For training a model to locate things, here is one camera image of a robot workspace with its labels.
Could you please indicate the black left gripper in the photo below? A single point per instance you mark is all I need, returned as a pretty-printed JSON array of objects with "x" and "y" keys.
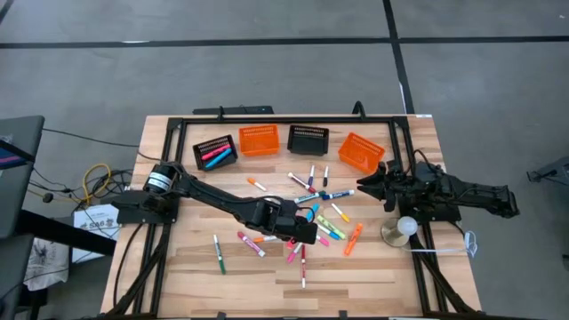
[{"x": 284, "y": 220}]

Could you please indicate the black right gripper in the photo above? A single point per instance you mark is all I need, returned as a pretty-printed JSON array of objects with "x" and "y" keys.
[{"x": 400, "y": 186}]

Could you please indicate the pink highlighter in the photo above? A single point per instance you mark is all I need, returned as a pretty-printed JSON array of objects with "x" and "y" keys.
[
  {"x": 215, "y": 152},
  {"x": 291, "y": 244}
]

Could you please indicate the blue highlighter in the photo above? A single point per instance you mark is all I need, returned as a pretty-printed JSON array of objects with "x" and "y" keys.
[
  {"x": 218, "y": 159},
  {"x": 314, "y": 211}
]

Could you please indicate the white marker pink cap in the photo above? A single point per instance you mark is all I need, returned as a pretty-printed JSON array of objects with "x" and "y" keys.
[
  {"x": 323, "y": 241},
  {"x": 294, "y": 251}
]

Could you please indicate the blue Expo marker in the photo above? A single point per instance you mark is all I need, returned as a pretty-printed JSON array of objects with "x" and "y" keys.
[{"x": 338, "y": 194}]

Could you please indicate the magenta Expo marker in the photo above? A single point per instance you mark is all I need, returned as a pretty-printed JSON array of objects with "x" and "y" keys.
[{"x": 251, "y": 243}]

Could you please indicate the maroon Expo marker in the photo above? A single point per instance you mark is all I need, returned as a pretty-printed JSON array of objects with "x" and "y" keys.
[{"x": 301, "y": 182}]

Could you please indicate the long thin red marker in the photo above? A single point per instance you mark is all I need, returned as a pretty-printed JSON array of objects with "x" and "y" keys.
[{"x": 303, "y": 266}]

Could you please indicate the yellow-green highlighter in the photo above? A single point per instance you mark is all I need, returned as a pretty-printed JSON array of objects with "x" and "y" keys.
[{"x": 333, "y": 229}]

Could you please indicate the thin purple marker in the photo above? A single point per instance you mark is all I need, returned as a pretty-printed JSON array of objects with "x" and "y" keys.
[{"x": 311, "y": 175}]

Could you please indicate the orange Sharpie highlighter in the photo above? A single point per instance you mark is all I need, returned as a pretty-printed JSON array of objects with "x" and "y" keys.
[{"x": 353, "y": 239}]

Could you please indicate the long thin green marker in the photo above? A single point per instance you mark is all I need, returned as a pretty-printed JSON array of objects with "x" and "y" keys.
[{"x": 219, "y": 253}]

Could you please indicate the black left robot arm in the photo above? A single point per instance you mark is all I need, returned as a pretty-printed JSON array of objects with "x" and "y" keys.
[{"x": 213, "y": 195}]

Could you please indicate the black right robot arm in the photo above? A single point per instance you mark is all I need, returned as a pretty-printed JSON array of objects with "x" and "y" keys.
[{"x": 480, "y": 195}]

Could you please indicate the white marker orange cap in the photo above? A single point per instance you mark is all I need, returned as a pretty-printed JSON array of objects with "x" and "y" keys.
[
  {"x": 262, "y": 239},
  {"x": 256, "y": 184}
]

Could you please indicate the orange plastic basket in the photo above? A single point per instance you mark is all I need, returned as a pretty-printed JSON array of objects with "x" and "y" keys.
[
  {"x": 361, "y": 151},
  {"x": 259, "y": 141}
]

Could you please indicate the white marker yellow cap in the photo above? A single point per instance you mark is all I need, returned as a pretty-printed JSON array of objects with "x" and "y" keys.
[{"x": 340, "y": 212}]

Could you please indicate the white marker blue cap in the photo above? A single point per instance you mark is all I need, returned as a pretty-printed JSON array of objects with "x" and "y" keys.
[{"x": 330, "y": 233}]

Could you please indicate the brass lamp with white bulb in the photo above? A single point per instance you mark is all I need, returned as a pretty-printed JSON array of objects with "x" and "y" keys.
[{"x": 400, "y": 229}]

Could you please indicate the thin black marker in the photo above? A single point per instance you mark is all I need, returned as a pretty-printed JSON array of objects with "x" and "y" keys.
[{"x": 326, "y": 176}]

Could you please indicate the black plastic basket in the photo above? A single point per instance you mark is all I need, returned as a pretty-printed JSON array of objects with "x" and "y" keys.
[
  {"x": 308, "y": 141},
  {"x": 209, "y": 165}
]

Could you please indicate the black clamp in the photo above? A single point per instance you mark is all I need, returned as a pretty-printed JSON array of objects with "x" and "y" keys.
[{"x": 358, "y": 103}]

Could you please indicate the white sticker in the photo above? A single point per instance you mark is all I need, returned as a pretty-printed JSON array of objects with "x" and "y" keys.
[{"x": 424, "y": 116}]

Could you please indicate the black power strip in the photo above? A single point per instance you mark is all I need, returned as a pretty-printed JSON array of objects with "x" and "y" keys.
[{"x": 240, "y": 110}]

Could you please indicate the white printed paper sheet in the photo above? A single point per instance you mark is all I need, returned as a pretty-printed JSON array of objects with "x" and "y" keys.
[{"x": 95, "y": 224}]

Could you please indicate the black bar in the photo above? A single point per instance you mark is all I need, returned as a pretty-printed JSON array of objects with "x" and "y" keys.
[{"x": 66, "y": 233}]

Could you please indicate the black round plug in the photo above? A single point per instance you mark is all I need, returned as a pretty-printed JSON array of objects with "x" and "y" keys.
[{"x": 47, "y": 197}]

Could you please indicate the white printed cloth bag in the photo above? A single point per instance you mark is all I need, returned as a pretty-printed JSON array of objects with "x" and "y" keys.
[{"x": 44, "y": 262}]

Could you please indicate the dark grey desk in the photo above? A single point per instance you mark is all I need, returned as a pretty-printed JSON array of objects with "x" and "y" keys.
[
  {"x": 20, "y": 186},
  {"x": 13, "y": 275}
]

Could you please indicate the black frame bracket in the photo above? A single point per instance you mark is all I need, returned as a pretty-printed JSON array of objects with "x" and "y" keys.
[
  {"x": 342, "y": 314},
  {"x": 221, "y": 315}
]

